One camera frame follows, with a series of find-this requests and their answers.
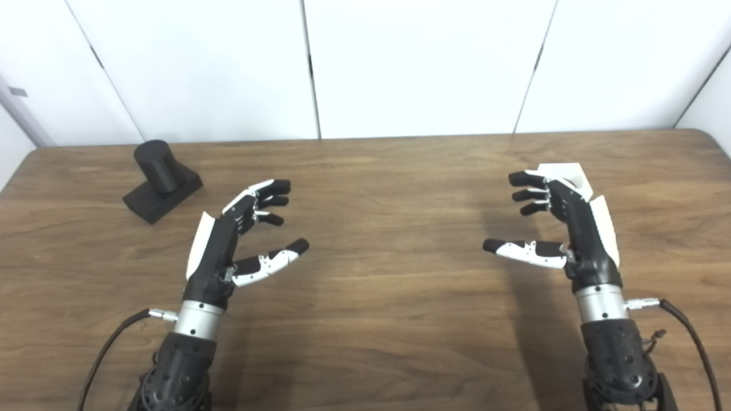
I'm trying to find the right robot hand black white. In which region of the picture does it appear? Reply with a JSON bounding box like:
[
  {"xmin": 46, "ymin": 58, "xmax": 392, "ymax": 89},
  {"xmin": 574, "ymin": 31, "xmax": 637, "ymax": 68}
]
[{"xmin": 483, "ymin": 170, "xmax": 623, "ymax": 293}]

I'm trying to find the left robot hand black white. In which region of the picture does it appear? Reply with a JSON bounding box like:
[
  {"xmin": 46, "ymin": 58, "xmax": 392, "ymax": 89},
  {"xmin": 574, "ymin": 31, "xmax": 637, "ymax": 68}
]
[{"xmin": 186, "ymin": 179, "xmax": 311, "ymax": 310}]

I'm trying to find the white square piece with hole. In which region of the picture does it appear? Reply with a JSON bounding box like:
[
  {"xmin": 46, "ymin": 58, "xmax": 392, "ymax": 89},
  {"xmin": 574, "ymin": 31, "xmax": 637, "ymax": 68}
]
[{"xmin": 537, "ymin": 163, "xmax": 595, "ymax": 202}]

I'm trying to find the black peg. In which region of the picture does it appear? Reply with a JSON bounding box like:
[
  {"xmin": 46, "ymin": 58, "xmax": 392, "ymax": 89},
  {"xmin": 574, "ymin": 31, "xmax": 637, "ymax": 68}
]
[{"xmin": 122, "ymin": 140, "xmax": 204, "ymax": 225}]

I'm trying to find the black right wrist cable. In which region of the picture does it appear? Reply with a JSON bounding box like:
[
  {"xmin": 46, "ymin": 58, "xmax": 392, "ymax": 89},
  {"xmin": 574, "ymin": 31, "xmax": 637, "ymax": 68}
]
[{"xmin": 625, "ymin": 297, "xmax": 723, "ymax": 411}]

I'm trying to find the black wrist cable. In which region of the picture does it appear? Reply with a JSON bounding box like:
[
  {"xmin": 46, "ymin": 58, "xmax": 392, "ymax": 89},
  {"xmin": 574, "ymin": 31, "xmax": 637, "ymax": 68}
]
[
  {"xmin": 77, "ymin": 308, "xmax": 179, "ymax": 411},
  {"xmin": 625, "ymin": 297, "xmax": 723, "ymax": 411}
]

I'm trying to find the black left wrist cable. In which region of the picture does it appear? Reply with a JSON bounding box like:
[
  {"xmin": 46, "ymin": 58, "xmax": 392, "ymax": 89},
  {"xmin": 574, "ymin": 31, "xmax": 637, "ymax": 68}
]
[{"xmin": 77, "ymin": 308, "xmax": 179, "ymax": 411}]

